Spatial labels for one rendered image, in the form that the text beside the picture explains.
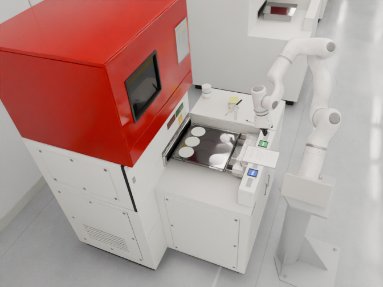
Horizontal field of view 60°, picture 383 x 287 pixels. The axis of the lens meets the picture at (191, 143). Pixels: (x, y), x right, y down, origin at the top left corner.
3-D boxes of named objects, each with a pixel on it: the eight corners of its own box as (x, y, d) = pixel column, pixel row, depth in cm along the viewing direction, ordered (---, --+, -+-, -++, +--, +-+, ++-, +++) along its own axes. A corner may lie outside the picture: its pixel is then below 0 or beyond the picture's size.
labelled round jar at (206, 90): (200, 98, 251) (200, 87, 244) (204, 93, 256) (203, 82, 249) (209, 99, 249) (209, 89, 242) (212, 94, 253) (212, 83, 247)
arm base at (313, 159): (324, 182, 199) (332, 152, 199) (324, 184, 182) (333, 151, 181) (292, 173, 206) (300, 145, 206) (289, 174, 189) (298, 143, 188)
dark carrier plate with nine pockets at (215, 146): (173, 156, 217) (173, 156, 217) (193, 124, 240) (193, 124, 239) (223, 169, 206) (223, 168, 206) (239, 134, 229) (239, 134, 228)
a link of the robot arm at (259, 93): (272, 106, 190) (260, 102, 197) (270, 87, 182) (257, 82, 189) (262, 114, 187) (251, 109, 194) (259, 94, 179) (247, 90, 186)
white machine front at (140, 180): (134, 211, 196) (120, 165, 169) (187, 127, 250) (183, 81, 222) (139, 213, 195) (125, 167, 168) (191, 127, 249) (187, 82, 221)
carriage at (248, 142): (231, 175, 208) (231, 172, 206) (247, 138, 232) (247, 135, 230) (244, 178, 205) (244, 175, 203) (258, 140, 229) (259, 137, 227)
